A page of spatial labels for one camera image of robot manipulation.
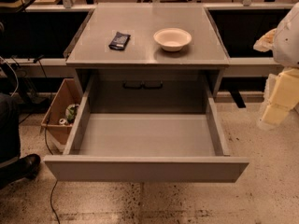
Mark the small white tape roll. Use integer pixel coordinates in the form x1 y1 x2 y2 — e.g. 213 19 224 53
59 119 68 125

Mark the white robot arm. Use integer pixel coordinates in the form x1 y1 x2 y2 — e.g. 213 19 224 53
253 3 299 130

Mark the grey metal cabinet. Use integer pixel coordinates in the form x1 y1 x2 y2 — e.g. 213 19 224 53
67 4 228 113

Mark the dark blue rxbar wrapper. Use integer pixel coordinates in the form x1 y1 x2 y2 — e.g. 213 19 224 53
108 32 131 50

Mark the white paper bowl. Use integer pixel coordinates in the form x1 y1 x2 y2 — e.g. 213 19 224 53
153 28 192 52

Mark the black floor cable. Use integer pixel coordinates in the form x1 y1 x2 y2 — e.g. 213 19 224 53
43 117 62 224

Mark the open grey top drawer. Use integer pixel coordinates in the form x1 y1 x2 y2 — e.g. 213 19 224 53
44 77 249 183

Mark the black lower drawer handle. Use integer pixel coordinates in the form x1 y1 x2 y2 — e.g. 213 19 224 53
122 81 164 90

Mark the green white crumpled item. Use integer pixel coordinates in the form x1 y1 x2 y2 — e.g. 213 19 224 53
65 104 79 123

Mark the black shoe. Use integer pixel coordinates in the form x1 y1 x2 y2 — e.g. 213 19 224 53
13 154 41 180

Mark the brown cardboard box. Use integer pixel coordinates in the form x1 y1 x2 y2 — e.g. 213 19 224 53
41 78 81 149

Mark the dark trouser leg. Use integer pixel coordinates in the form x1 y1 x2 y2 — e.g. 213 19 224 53
0 93 21 167

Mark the black table leg bracket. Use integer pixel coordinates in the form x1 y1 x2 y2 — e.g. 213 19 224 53
230 90 246 108

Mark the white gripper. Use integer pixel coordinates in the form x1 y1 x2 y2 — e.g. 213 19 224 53
253 29 299 130

